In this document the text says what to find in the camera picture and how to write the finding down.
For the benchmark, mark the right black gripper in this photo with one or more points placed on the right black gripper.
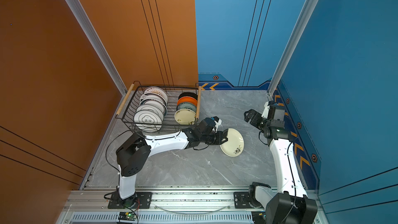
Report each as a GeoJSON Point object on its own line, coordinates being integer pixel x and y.
{"type": "Point", "coordinates": [248, 117]}

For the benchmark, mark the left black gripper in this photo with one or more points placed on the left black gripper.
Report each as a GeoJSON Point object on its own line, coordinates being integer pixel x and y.
{"type": "Point", "coordinates": [220, 134]}

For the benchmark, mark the cream plate black floral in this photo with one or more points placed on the cream plate black floral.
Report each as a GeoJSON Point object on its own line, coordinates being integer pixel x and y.
{"type": "Point", "coordinates": [235, 144]}

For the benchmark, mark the black wire dish rack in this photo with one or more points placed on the black wire dish rack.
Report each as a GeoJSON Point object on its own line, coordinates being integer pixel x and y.
{"type": "Point", "coordinates": [160, 109]}

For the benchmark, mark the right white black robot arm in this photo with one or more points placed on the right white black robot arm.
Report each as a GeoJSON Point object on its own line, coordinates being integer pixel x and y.
{"type": "Point", "coordinates": [291, 204]}

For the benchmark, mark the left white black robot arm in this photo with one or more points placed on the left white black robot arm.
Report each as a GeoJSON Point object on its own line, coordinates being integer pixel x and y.
{"type": "Point", "coordinates": [134, 152]}

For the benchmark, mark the white plate green rim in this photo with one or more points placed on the white plate green rim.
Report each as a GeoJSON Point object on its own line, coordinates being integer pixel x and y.
{"type": "Point", "coordinates": [151, 108]}
{"type": "Point", "coordinates": [148, 121]}

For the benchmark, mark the white plate green rim front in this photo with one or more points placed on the white plate green rim front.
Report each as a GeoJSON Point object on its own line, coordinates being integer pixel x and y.
{"type": "Point", "coordinates": [148, 121]}

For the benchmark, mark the white plate orange sunburst pattern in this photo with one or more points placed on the white plate orange sunburst pattern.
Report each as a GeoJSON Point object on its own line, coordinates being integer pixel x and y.
{"type": "Point", "coordinates": [158, 91]}

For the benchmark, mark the circuit board right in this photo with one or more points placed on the circuit board right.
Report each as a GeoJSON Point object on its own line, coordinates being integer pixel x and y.
{"type": "Point", "coordinates": [259, 217]}

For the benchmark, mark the green circuit board left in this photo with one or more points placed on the green circuit board left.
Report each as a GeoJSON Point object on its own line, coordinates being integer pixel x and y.
{"type": "Point", "coordinates": [127, 218]}

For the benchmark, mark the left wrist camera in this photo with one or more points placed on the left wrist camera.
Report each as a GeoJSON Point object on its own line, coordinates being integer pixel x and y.
{"type": "Point", "coordinates": [213, 122]}

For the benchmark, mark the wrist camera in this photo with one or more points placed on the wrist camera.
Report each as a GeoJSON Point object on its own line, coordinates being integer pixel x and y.
{"type": "Point", "coordinates": [274, 111]}
{"type": "Point", "coordinates": [213, 122]}

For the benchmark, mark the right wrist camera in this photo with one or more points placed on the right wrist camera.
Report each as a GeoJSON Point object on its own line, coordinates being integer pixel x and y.
{"type": "Point", "coordinates": [274, 111]}

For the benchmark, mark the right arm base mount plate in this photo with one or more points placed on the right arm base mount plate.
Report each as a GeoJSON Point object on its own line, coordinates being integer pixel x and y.
{"type": "Point", "coordinates": [241, 200]}

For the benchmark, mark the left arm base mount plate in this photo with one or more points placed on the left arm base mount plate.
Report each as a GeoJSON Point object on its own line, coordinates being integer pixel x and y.
{"type": "Point", "coordinates": [140, 200]}

